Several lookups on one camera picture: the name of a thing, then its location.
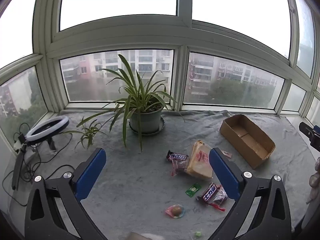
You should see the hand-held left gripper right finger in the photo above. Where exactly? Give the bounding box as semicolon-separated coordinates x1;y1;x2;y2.
209;147;293;240

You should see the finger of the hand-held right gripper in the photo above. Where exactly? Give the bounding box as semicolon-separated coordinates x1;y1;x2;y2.
299;122;320;138
310;137;320;153

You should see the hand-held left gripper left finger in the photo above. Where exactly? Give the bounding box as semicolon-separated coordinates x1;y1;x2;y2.
24;148;108;240

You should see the clear bread packet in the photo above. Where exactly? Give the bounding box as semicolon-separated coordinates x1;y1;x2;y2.
185;140;213;180

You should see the green candy packet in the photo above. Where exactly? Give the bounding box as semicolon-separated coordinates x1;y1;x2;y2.
185;183;202;197

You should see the brown cardboard box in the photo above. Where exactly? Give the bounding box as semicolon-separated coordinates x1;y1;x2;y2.
219;114;276;170

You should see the person's right hand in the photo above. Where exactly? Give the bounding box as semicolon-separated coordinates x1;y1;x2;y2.
307;157;320;204

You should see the brown chocolate bar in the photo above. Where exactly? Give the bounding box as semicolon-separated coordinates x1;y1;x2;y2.
196;182;218;204
166;150;189;162

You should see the grey blanket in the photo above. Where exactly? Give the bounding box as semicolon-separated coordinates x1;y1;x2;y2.
5;109;318;240

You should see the black tripod stand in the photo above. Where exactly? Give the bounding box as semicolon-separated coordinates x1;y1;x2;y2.
11;134;27;190

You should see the green pot saucer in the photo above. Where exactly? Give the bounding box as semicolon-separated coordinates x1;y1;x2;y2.
129;116;165;137

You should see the pale blurred packet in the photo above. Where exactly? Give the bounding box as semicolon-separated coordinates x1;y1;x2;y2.
127;232;163;240

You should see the green spider plant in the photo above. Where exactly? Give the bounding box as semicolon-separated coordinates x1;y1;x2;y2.
62;54;185;153

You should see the white ring light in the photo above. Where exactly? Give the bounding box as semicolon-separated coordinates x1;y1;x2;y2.
25;116;70;145
2;122;75;207

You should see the white window frame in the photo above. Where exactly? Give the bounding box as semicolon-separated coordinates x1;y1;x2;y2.
0;0;320;130

